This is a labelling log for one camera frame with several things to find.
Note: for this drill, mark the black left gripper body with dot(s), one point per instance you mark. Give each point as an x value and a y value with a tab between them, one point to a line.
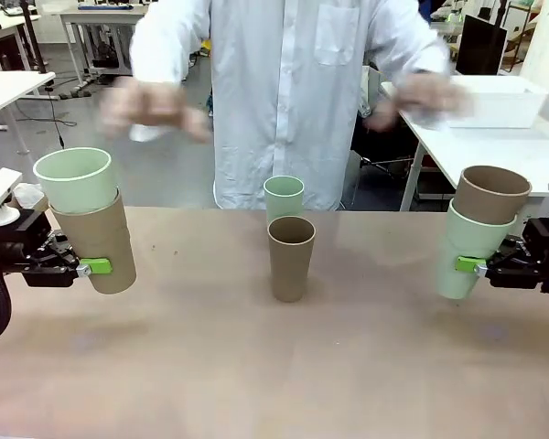
23	249

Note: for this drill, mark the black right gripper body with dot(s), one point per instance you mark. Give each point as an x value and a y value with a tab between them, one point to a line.
530	265

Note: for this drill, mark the green plastic cup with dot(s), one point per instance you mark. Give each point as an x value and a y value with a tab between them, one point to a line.
80	187
462	238
283	201

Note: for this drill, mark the brown plastic cup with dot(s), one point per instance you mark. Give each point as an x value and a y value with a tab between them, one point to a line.
105	238
290	265
489	201

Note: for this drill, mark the white plastic basket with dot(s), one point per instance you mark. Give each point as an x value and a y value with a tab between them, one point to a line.
508	103

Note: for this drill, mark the person's left forearm white sleeve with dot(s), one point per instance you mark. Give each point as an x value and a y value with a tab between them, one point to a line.
412	36

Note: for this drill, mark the person's right hand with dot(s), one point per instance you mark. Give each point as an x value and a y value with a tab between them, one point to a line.
151	103

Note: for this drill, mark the person's left hand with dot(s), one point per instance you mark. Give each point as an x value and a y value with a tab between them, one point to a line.
430	96

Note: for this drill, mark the cardboard box with paper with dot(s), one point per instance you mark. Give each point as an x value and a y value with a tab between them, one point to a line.
27	196

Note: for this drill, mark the white side table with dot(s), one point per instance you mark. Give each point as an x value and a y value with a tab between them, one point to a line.
485	151

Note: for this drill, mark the white table with pole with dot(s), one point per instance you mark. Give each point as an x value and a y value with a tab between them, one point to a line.
9	89

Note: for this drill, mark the black pole stand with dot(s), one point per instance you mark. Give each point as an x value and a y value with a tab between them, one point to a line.
32	36

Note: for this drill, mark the black monitor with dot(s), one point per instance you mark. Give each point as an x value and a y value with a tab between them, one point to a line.
480	46

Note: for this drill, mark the grey workbench desk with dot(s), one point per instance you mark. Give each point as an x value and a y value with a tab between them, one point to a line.
100	27

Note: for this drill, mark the person in white lab coat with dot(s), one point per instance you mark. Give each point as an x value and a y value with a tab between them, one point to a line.
283	91

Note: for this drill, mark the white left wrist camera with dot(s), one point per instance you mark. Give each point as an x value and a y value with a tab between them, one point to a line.
0	192

